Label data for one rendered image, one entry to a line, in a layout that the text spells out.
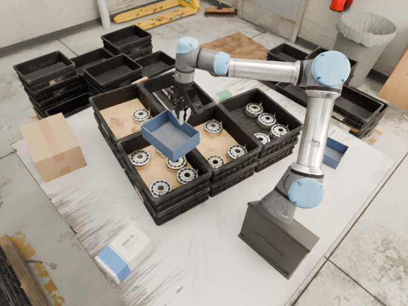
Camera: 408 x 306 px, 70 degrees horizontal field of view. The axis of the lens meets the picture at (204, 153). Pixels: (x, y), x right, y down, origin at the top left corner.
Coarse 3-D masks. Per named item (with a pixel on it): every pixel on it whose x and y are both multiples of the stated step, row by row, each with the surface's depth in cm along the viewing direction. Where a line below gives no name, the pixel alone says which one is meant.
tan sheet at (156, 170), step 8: (152, 152) 151; (152, 160) 147; (160, 160) 147; (144, 168) 143; (152, 168) 144; (160, 168) 144; (144, 176) 140; (152, 176) 140; (160, 176) 141; (168, 176) 141; (176, 184) 138
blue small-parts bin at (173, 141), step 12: (156, 120) 125; (168, 120) 132; (144, 132) 121; (156, 132) 127; (168, 132) 127; (180, 132) 127; (192, 132) 122; (156, 144) 119; (168, 144) 122; (180, 144) 123; (192, 144) 120; (168, 156) 116; (180, 156) 118
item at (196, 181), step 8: (136, 136) 144; (120, 144) 140; (192, 152) 139; (128, 160) 133; (200, 160) 135; (208, 168) 132; (136, 176) 129; (200, 176) 129; (208, 176) 131; (144, 184) 125; (184, 184) 126; (192, 184) 127; (168, 192) 123; (176, 192) 124; (152, 200) 120; (160, 200) 121
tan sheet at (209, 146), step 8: (200, 128) 164; (208, 136) 160; (224, 136) 161; (200, 144) 156; (208, 144) 156; (216, 144) 156; (224, 144) 157; (232, 144) 157; (200, 152) 152; (208, 152) 152; (216, 152) 152; (224, 152) 153
